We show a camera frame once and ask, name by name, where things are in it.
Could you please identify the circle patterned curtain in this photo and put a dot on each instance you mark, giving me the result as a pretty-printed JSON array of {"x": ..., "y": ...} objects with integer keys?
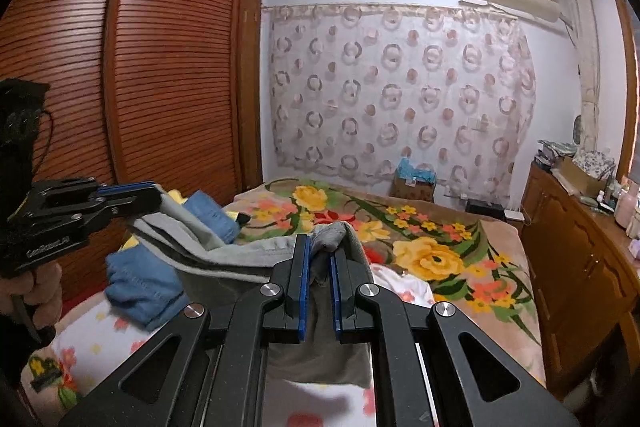
[{"x": 400, "y": 97}]

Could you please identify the strawberry printed white blanket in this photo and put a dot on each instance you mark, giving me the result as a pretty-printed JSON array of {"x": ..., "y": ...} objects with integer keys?
[{"x": 90, "y": 347}]

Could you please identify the person's left hand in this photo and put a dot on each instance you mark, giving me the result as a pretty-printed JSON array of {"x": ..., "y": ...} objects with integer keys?
[{"x": 42, "y": 292}]

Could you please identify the folded blue jeans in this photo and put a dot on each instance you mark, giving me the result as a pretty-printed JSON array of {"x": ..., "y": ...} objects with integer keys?
[{"x": 140, "y": 287}]

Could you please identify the cardboard box with blue contents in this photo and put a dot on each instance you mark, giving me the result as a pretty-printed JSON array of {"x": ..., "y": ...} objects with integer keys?
[{"x": 410, "y": 189}]

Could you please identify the wooden cabinet counter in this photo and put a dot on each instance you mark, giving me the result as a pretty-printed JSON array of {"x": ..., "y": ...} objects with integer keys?
[{"x": 575, "y": 257}]

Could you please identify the floral patterned bag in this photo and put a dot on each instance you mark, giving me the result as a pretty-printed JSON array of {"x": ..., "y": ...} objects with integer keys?
[{"x": 595, "y": 159}]

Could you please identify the open cardboard box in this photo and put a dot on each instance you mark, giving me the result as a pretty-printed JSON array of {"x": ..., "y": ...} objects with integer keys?
[{"x": 575, "y": 179}]

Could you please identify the floral blanket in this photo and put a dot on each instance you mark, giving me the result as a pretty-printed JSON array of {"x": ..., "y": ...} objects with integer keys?
[{"x": 425, "y": 257}]

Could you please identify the tied floral drape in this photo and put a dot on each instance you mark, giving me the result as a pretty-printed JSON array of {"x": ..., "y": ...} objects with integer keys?
[{"x": 587, "y": 82}]

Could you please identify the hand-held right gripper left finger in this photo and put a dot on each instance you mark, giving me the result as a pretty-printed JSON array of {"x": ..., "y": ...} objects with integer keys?
[{"x": 301, "y": 287}]

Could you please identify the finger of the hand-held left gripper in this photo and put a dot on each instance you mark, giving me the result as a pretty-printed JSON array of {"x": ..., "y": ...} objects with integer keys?
[
  {"x": 125, "y": 206},
  {"x": 125, "y": 188}
]

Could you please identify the grey pants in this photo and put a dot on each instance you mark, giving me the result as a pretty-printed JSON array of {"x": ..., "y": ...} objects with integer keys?
[{"x": 240, "y": 257}]

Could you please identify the pink bottle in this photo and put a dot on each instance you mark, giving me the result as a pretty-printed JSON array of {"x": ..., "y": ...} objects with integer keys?
[{"x": 629, "y": 207}]

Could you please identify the stack of books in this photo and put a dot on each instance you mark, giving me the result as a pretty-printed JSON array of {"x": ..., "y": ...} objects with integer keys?
[{"x": 552, "y": 149}]

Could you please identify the flat black device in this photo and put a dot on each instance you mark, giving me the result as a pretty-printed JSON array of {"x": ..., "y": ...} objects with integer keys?
[{"x": 482, "y": 208}]

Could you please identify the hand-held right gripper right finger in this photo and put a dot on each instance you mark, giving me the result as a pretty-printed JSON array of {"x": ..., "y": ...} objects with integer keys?
[{"x": 335, "y": 297}]

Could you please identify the wooden louvered wardrobe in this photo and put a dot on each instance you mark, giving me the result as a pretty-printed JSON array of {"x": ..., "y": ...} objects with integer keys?
[{"x": 175, "y": 82}]

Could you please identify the small oval fan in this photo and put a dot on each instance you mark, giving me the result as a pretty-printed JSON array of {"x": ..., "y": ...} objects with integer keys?
[{"x": 576, "y": 131}]

